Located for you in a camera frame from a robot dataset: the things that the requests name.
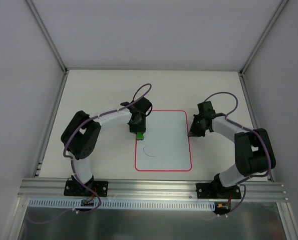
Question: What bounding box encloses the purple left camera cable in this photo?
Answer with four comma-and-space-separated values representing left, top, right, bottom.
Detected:
63, 83, 153, 215

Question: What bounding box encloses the right aluminium frame post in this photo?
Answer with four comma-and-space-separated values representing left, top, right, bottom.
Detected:
239, 0, 289, 76

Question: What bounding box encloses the green whiteboard eraser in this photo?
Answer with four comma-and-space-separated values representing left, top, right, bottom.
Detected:
136, 132, 144, 141

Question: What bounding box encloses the aluminium frame post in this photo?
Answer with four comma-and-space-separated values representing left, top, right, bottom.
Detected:
24, 0, 68, 74
239, 0, 289, 76

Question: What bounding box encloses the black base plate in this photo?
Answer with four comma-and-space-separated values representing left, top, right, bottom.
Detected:
64, 178, 108, 197
196, 183, 241, 200

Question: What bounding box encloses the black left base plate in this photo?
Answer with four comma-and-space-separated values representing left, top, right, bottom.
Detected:
64, 178, 108, 197

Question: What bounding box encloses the aluminium mounting rail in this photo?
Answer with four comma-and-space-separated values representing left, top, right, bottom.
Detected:
18, 177, 289, 202

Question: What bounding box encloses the white slotted cable duct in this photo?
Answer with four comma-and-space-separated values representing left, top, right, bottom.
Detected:
28, 198, 215, 212

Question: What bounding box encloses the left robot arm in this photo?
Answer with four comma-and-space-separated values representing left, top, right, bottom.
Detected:
61, 97, 153, 196

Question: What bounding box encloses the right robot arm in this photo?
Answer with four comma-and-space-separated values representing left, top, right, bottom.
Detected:
188, 101, 276, 200

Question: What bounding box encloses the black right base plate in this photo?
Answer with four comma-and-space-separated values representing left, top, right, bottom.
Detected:
196, 183, 241, 200

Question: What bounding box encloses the pink framed whiteboard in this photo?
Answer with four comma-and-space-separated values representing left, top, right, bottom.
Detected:
135, 110, 192, 173

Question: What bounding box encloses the left aluminium frame post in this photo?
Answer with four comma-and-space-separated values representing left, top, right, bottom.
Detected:
24, 0, 68, 74

